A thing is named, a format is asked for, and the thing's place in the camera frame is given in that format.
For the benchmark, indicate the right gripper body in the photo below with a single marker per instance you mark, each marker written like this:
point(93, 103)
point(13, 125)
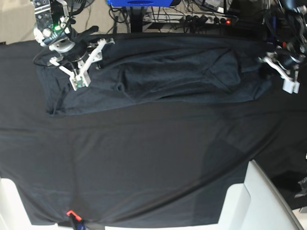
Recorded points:
point(70, 53)

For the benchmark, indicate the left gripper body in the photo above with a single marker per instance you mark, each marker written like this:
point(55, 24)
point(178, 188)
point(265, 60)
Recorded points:
point(285, 62)

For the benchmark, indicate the dark grey T-shirt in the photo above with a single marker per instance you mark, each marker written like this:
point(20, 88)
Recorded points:
point(134, 71)

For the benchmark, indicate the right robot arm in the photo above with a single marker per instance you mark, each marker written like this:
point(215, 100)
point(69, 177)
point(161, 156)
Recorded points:
point(54, 21)

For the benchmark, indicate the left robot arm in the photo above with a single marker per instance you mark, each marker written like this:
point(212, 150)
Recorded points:
point(286, 22)

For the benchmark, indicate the round black floor base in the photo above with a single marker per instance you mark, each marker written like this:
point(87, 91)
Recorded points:
point(77, 3)

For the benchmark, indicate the blue box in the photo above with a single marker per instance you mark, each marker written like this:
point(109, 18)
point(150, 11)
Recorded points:
point(139, 3)

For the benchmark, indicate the black power strip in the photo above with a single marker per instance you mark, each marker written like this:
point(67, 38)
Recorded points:
point(210, 19)

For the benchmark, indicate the black table cloth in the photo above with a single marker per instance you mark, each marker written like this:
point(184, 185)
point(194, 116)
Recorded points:
point(150, 165)

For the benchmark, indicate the white bin right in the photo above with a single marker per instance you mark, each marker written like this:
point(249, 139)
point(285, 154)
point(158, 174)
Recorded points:
point(256, 204)

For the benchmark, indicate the white bin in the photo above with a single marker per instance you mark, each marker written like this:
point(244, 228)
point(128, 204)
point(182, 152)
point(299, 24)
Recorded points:
point(256, 204)
point(13, 215)

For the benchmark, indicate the white bin left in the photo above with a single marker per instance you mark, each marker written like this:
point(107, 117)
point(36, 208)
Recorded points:
point(13, 215)

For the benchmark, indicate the white camera on left wrist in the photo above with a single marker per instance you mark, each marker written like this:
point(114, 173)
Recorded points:
point(291, 86)

